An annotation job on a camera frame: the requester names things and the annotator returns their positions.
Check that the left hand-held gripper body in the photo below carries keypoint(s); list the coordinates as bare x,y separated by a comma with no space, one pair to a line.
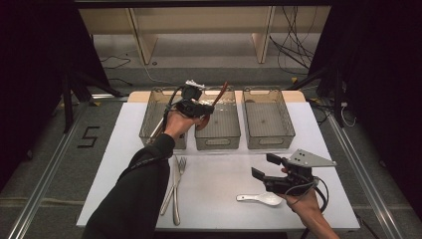
189,108

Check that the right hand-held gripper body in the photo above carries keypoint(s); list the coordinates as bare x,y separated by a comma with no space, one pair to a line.
295,184

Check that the brown wooden spoon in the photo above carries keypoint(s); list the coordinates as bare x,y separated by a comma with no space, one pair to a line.
219,96

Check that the smoky clear plastic bin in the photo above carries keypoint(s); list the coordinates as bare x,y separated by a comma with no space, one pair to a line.
222,132
149,109
268,122

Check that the white ceramic spoon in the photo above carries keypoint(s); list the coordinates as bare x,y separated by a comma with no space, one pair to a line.
268,199

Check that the white chopstick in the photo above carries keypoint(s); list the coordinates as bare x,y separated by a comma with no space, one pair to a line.
156,129

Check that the metal fork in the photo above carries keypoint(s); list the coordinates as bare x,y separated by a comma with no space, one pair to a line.
182,165

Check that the metal knife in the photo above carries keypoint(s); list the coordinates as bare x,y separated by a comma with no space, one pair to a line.
176,215

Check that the person's left hand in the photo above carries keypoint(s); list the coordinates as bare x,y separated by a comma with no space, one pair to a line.
177,124

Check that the person's right hand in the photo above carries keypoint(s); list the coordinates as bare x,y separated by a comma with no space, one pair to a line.
303,204

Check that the white table cover sheet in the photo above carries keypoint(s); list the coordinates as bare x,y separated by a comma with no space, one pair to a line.
215,186

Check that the black metal stand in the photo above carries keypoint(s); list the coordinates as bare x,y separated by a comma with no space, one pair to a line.
337,99

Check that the black tripod stand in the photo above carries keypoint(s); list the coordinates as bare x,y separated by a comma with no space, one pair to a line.
68,99

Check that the black curtain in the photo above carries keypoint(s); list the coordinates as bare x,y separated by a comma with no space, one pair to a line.
381,66
33,66

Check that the aluminium floor rail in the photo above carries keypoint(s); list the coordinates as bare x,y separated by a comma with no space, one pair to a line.
42,186
368,187
109,97

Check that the black frame bar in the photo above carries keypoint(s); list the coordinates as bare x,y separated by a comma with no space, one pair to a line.
199,3

